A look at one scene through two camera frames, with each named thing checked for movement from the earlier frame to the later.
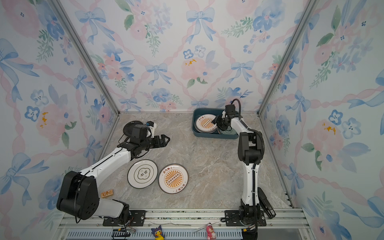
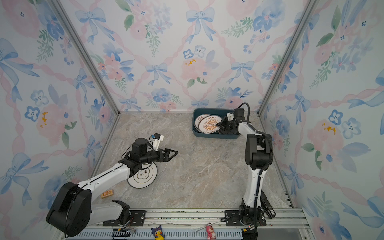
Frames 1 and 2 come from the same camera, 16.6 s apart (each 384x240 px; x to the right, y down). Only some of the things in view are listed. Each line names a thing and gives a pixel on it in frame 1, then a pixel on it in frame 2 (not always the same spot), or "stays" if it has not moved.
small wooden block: x=107 y=193 stays
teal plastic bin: x=197 y=111 stays
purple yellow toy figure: x=158 y=233 stays
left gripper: x=163 y=142 to x=166 y=154
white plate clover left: x=142 y=173 stays
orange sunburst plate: x=173 y=178 to x=207 y=124
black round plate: x=127 y=128 to x=220 y=131
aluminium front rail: x=286 y=224 stays
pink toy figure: x=211 y=234 stays
